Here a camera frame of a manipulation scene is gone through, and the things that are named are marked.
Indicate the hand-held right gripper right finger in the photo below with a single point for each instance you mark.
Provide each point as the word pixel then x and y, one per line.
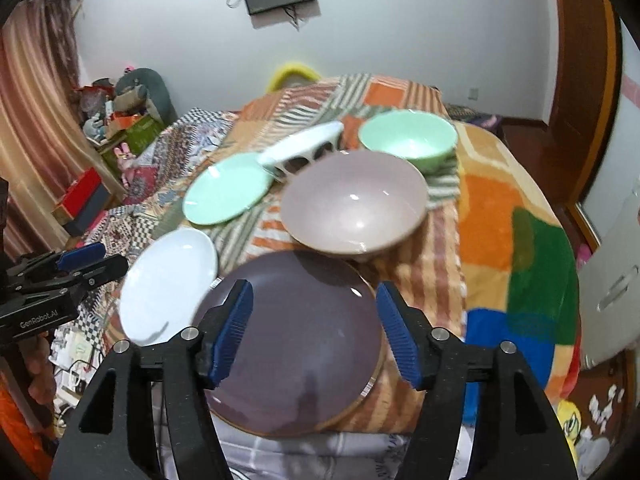
pixel 397 335

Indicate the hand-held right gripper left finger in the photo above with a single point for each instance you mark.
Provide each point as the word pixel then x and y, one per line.
pixel 232 330

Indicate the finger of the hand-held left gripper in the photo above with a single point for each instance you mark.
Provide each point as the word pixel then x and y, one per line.
pixel 102 270
pixel 82 255

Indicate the dark purple plate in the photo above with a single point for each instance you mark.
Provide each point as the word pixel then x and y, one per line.
pixel 300 340

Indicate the mauve bowl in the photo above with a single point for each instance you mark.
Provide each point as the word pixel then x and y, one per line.
pixel 350 205

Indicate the green plate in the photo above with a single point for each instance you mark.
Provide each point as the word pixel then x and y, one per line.
pixel 225 190

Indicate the white bowl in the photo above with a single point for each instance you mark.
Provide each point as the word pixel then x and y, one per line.
pixel 305 142

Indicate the person's left hand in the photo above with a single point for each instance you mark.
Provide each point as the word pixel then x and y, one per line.
pixel 39 375

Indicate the dark flat box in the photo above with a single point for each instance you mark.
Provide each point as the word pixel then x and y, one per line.
pixel 95 212

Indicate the red box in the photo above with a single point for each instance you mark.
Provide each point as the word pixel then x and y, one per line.
pixel 80 192

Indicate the white plate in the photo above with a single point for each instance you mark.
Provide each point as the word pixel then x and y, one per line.
pixel 165 280

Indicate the orange striped patchwork blanket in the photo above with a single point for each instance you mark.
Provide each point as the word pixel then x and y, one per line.
pixel 430 270

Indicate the pink plush rabbit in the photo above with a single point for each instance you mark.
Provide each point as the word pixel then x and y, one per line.
pixel 125 155

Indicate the checkered patterned quilt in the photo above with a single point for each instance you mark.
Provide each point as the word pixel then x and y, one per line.
pixel 165 155

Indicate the green cardboard box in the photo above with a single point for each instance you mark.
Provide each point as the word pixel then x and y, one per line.
pixel 140 132

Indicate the grey checked bedsheet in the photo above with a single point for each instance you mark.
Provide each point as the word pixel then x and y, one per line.
pixel 325 455

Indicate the brown striped curtain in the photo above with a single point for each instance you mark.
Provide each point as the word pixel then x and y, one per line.
pixel 40 110

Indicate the multicolour fleece blanket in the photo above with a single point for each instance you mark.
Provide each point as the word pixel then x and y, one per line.
pixel 500 220

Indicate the grey plush toy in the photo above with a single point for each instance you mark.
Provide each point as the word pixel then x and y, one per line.
pixel 147 90

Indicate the green bowl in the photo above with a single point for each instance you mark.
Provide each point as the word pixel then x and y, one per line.
pixel 405 135

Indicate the cartoon printed cloth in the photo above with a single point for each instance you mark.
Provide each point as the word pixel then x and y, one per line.
pixel 595 420

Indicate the yellow fuzzy object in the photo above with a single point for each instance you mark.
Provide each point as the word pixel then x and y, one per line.
pixel 292 71

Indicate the wooden door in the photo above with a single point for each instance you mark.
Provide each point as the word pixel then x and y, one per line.
pixel 580 85

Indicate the wall socket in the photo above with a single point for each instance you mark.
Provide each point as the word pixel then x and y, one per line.
pixel 473 93

